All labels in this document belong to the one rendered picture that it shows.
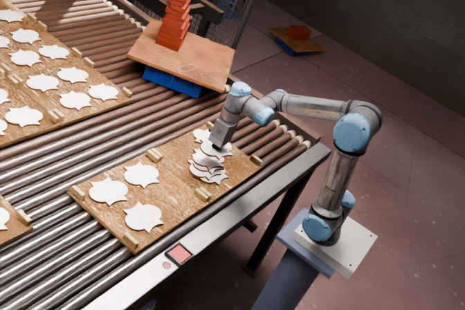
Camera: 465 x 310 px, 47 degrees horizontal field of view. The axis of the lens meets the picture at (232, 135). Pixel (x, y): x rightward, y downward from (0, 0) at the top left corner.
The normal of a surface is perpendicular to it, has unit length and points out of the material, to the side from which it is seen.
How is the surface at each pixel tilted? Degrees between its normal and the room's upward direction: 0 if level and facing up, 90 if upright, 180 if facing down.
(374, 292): 0
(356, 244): 4
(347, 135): 86
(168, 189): 0
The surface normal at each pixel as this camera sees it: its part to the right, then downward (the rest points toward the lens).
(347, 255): 0.28, -0.77
